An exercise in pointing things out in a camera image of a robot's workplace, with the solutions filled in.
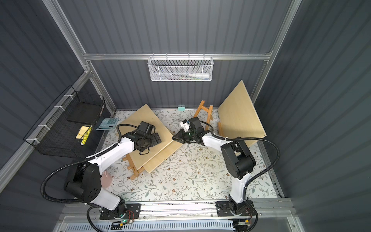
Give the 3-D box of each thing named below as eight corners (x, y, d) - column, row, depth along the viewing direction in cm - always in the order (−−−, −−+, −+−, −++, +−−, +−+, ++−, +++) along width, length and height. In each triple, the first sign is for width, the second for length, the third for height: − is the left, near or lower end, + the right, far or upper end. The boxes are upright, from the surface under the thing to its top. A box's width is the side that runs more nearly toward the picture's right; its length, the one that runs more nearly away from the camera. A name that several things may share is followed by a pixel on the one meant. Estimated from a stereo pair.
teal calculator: (97, 130, 110) (96, 128, 108) (103, 119, 116) (101, 118, 115) (115, 130, 110) (114, 128, 108) (119, 119, 116) (118, 118, 115)
